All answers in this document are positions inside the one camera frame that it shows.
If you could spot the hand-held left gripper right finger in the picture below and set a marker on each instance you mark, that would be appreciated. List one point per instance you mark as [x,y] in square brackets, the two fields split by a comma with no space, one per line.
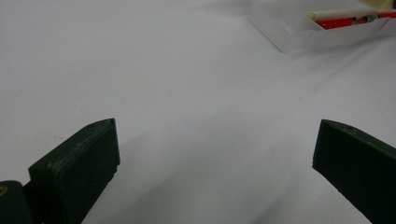
[358,168]

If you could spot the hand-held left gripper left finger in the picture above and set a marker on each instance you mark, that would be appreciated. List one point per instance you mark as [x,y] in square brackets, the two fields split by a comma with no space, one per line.
[74,174]

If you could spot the white box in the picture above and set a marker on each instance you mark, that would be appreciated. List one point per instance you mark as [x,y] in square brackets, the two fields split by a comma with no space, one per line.
[299,40]

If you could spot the red pen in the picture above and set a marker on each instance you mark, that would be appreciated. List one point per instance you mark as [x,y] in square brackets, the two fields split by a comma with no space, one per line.
[336,23]

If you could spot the cream white pen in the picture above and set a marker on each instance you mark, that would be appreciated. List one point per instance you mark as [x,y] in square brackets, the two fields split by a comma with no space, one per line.
[336,14]

